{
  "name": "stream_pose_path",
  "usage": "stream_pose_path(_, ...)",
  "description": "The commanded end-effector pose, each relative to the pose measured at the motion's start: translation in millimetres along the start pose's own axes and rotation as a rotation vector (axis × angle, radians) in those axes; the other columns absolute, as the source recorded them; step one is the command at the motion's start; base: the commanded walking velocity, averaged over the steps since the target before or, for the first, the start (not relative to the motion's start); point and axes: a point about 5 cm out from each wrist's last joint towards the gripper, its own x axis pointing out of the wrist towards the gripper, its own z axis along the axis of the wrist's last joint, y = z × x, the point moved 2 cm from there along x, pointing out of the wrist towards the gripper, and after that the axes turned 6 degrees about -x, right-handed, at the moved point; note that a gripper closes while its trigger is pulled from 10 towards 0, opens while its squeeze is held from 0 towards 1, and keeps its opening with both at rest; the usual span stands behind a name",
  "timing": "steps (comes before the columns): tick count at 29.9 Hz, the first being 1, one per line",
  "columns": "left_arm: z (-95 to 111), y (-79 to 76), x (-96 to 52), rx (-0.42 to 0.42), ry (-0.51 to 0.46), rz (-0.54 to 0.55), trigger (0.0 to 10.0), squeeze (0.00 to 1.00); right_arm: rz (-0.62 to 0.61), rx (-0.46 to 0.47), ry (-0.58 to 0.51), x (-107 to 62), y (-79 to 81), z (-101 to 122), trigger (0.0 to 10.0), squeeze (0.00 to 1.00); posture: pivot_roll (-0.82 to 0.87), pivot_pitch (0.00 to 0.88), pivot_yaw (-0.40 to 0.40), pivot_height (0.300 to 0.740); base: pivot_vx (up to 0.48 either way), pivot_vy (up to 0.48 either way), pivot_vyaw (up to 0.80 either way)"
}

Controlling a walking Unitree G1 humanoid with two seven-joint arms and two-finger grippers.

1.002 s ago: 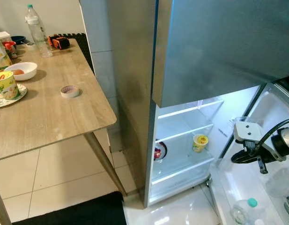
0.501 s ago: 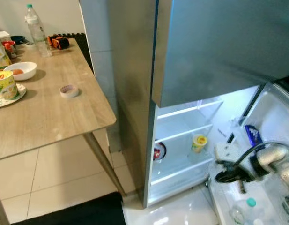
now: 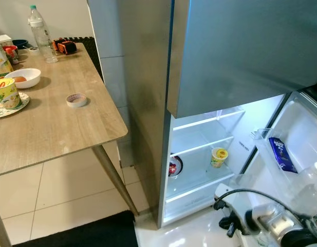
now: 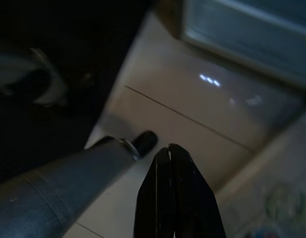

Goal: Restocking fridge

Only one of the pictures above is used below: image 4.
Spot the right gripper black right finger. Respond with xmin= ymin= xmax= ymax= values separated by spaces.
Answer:
xmin=169 ymin=143 xmax=227 ymax=238

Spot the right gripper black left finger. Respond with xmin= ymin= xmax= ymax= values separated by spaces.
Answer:
xmin=133 ymin=147 xmax=175 ymax=238

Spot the fridge lower door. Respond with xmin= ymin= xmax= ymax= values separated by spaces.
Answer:
xmin=217 ymin=109 xmax=306 ymax=238

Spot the black robot right foot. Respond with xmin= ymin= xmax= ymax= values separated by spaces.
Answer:
xmin=131 ymin=130 xmax=158 ymax=157

